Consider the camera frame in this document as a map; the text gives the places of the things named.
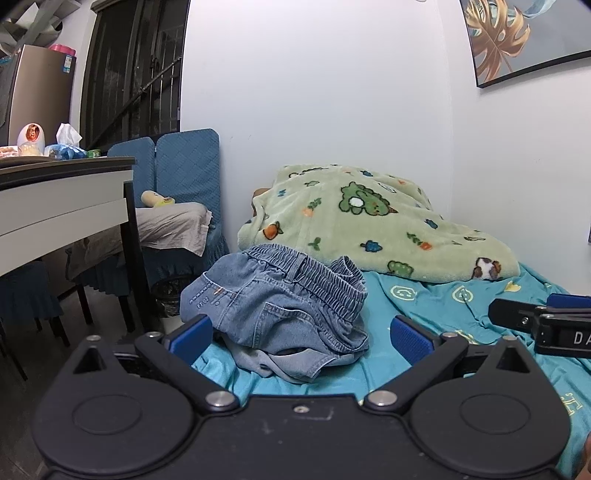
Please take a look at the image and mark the teal printed bed sheet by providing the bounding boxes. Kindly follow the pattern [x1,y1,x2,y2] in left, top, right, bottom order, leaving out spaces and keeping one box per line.
[191,261,591,462]

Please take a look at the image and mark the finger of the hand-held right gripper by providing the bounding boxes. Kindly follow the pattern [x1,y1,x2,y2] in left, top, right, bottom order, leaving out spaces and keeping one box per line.
[488,298,546,332]
[547,293,591,311]

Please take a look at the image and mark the dark framed window door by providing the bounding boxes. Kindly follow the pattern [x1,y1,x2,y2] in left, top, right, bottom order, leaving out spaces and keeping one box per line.
[81,0,191,153]

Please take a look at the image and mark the framed leaf wall picture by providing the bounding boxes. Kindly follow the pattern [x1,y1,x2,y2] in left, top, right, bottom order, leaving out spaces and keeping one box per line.
[459,0,591,88]

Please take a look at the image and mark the blue tissue pack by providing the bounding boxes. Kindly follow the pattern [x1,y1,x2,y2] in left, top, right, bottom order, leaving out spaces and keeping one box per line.
[44,124,88,160]

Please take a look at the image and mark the yellow bottle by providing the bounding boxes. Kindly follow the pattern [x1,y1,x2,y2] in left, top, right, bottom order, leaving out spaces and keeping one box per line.
[141,190,176,208]

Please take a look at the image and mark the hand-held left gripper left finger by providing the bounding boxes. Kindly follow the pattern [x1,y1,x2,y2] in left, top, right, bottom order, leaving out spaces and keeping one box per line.
[69,314,241,414]

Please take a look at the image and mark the waste bin with black bag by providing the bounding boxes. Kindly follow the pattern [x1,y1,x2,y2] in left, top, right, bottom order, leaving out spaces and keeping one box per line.
[151,277,186,330]

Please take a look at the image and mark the white and black table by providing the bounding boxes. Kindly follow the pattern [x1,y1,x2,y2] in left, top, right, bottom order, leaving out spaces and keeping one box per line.
[0,156,153,333]

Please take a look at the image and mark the beige cloth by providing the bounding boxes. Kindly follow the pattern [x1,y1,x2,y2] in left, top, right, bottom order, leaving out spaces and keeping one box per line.
[69,202,214,278]

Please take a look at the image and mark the green printed fleece blanket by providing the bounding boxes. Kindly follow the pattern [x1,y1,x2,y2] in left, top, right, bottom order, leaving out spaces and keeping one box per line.
[238,164,520,282]

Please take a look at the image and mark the white egg-shaped toy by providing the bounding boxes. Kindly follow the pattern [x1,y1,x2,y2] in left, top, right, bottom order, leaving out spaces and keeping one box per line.
[17,124,46,156]

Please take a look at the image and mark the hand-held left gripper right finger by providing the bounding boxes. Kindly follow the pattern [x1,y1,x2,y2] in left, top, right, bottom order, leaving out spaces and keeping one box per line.
[362,315,539,411]

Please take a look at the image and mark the silver refrigerator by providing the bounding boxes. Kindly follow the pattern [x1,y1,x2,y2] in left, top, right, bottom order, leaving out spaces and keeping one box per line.
[0,44,77,147]

